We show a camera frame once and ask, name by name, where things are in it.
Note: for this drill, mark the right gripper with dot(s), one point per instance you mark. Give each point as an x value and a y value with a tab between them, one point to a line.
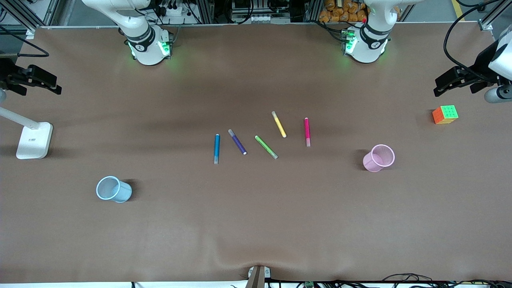
7	76

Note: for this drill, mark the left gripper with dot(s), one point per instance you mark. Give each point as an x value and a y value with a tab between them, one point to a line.
481	67

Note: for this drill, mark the purple marker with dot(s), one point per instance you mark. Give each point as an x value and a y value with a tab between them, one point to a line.
238	142

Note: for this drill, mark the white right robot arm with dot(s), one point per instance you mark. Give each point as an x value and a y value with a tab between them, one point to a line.
148	52

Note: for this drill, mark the white power strip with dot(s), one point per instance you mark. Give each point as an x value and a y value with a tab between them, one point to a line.
172	10

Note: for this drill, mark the pink mesh cup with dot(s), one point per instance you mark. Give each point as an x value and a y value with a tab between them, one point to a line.
370	162

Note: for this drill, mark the green marker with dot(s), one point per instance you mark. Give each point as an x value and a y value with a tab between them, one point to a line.
266	146

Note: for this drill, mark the pink marker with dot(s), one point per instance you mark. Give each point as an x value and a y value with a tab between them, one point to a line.
306	130

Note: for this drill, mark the blue mesh cup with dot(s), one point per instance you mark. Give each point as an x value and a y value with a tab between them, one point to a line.
124	192

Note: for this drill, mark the orange snack bag pile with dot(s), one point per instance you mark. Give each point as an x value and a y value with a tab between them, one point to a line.
344	10

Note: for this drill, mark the aluminium frame profile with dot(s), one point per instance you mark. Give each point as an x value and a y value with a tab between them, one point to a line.
24	20
486	24

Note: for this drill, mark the yellow marker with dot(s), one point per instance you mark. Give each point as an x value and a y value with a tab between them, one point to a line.
278	124

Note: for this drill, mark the blue marker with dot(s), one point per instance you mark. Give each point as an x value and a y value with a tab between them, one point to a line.
216	148

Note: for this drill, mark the colourful puzzle cube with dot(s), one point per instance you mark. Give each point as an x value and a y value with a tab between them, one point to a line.
447	112

